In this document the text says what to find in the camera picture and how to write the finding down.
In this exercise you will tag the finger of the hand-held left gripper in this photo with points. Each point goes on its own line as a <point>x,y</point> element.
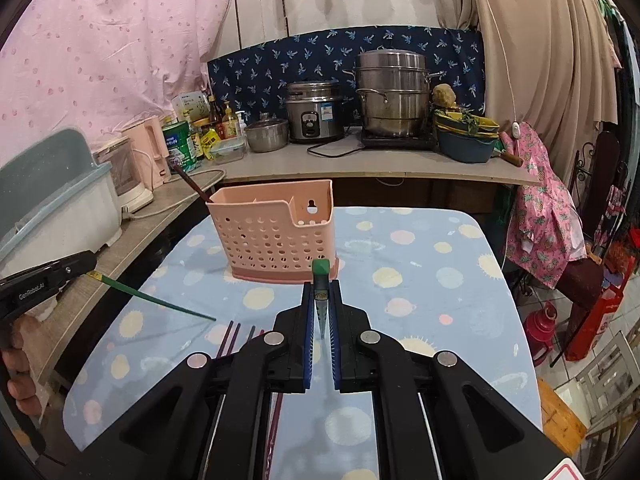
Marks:
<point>30,287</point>

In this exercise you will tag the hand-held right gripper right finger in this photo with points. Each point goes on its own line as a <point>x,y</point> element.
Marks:
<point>336,340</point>

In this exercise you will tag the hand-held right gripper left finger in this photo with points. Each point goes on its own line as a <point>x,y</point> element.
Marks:
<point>310,332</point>

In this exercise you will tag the green chopstick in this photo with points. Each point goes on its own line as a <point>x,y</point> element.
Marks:
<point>320,270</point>
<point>150,298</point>

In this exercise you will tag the pink perforated utensil holder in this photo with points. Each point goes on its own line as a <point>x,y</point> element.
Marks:
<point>260,240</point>

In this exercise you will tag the brown chopstick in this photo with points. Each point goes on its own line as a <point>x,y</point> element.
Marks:
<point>190,182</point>

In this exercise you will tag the person's left hand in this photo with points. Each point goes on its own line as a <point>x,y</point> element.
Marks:
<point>20,395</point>

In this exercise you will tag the white dish rack box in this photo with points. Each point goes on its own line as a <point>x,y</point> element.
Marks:
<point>55,210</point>

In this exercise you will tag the blue planet print tablecloth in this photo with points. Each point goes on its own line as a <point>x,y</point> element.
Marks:
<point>425,285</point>

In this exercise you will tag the white blender appliance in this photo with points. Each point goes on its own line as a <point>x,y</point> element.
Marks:
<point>127,175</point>

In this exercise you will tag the pink electric kettle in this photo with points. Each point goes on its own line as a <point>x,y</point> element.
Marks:
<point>145,155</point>

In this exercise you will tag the small lidded steel pot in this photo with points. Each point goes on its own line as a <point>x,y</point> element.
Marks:
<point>267,137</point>

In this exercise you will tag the clear food container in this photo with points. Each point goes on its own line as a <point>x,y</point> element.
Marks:
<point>227,150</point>

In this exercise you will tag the green tin can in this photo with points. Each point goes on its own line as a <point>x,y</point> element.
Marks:
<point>177,147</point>

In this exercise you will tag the red thermos jug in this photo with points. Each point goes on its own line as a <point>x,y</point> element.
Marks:
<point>540,332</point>

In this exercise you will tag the black induction cooker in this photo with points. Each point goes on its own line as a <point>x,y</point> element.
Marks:
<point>400,141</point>

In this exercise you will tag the yellow packet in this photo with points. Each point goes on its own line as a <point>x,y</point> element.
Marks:
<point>210,142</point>

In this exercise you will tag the steel rice cooker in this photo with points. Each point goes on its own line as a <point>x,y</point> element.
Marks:
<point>315,115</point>

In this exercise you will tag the white pump bottle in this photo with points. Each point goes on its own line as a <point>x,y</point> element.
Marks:
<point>241,125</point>

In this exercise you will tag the yellow oil bottle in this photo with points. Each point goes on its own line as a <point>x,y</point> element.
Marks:
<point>229,122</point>

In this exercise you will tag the blue plastic basin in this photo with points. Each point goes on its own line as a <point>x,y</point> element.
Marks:
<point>465,150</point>

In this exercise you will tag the dark sauce bottle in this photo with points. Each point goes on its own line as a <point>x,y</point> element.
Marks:
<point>215,112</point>

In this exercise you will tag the wooden stool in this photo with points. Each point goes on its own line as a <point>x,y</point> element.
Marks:
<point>562,420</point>

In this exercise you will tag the pink pineapple print garment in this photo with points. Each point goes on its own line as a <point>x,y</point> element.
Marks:
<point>540,210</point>

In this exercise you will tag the white and green carton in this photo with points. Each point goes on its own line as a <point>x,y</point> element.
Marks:
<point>192,106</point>

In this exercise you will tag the pink dotted hanging cloth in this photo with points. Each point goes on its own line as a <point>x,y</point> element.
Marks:
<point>100,50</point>

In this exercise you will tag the steel steamer pot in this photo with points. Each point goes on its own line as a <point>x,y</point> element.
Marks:
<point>392,95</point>

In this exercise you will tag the yellow plastic basin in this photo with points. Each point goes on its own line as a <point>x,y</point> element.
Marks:
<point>482,122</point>

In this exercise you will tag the brown loofah sponge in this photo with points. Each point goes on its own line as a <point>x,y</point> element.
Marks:
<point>443,96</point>

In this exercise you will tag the dark blue floral cloth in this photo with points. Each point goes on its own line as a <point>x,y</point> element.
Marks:
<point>260,70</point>

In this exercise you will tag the beige curtain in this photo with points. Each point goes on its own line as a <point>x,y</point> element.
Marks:
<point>550,35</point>

